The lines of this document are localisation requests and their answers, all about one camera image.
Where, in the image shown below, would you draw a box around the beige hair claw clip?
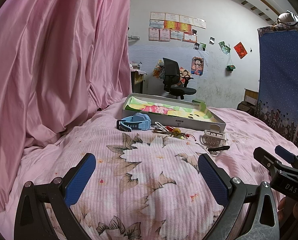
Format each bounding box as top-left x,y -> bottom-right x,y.
201,124 -> 226,147

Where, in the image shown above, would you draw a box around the light blue smart watch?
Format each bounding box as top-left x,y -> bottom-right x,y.
116,113 -> 151,132

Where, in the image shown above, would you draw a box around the right hand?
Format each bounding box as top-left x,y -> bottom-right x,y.
277,197 -> 298,225

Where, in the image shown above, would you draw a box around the cardboard boxes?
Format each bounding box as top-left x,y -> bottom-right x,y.
237,88 -> 258,116

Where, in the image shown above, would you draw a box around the blue fabric wardrobe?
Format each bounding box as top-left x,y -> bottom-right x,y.
256,27 -> 298,148

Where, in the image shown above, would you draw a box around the green stool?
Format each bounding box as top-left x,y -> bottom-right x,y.
192,99 -> 206,106

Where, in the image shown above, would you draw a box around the colourful drawing paper liner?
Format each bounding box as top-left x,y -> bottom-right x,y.
124,96 -> 217,122

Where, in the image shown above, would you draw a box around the grey tray box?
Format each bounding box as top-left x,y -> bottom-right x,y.
122,93 -> 226,132

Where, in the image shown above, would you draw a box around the green hanging pouch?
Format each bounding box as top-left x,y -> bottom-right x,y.
226,64 -> 236,72

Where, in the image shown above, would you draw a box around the pink floral bedspread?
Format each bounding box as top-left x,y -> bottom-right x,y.
0,97 -> 298,240

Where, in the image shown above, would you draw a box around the red paper square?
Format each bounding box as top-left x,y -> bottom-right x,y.
234,42 -> 248,59

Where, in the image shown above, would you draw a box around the anime poster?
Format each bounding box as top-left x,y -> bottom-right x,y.
191,57 -> 204,76

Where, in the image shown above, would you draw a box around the black office chair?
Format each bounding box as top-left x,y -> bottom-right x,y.
163,58 -> 197,100

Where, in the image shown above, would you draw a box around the cartoon poster behind chair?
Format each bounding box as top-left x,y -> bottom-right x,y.
177,67 -> 191,87

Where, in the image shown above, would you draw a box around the wooden desk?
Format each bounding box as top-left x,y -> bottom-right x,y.
130,62 -> 147,94

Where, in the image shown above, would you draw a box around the pink satin curtain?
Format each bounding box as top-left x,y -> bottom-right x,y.
0,0 -> 131,212

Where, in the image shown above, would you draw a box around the wall certificates cluster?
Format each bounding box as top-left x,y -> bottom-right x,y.
148,12 -> 206,43

